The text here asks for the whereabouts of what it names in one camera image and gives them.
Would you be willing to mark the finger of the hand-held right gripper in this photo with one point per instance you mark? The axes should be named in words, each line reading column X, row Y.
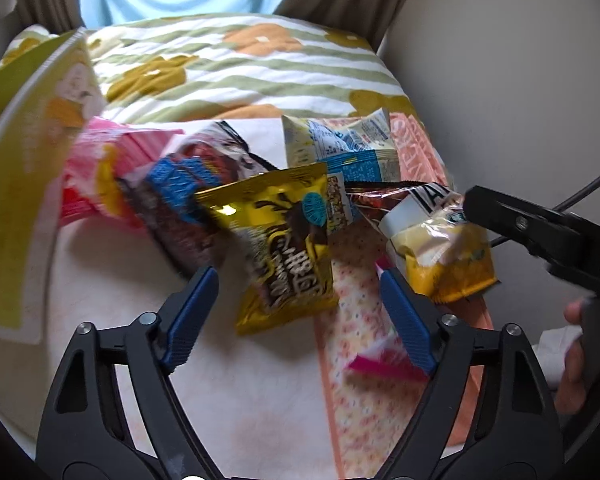
column 510, row 220

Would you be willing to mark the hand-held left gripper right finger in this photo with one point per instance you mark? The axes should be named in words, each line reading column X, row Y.
column 407, row 320

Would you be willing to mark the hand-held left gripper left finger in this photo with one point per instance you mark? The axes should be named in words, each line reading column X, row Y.
column 190, row 315

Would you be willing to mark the yellow white top snack packet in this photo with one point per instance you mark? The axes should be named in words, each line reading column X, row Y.
column 445, row 260

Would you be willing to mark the yellow black snack packet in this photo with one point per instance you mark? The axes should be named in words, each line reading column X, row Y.
column 280, row 260

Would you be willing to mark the large yellow-green snack bag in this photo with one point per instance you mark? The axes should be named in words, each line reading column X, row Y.
column 25, row 160

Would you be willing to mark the person's right hand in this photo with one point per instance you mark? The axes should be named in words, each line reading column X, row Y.
column 572, row 375

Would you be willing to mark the large pink white snack packet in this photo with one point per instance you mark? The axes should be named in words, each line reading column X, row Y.
column 380, row 362

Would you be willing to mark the white crumpled cloth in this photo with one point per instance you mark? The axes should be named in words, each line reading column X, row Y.
column 552, row 350

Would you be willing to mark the orange patterned towel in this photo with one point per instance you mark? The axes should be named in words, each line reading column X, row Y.
column 360, row 410

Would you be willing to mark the brown glossy snack packet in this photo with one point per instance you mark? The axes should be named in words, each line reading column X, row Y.
column 375, row 200

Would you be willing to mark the dark blue label snack packet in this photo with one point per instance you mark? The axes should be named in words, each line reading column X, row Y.
column 190, row 185

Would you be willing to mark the cream blue snack packet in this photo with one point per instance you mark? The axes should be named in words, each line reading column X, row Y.
column 340, row 145

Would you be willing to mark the floral striped blanket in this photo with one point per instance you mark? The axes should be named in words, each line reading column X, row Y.
column 260, row 75

